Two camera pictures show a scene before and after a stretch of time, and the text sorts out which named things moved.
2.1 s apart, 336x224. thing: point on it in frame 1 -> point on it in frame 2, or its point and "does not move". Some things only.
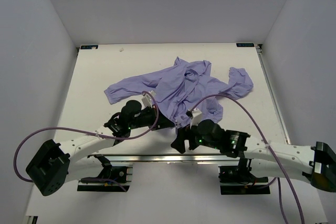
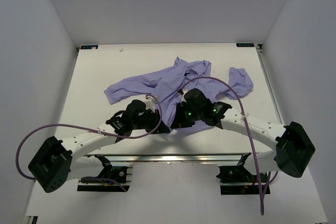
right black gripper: [183, 133] -> [179, 120]
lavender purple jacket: [188, 86] does not move
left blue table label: [88, 46] does not move
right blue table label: [245, 44] does not move
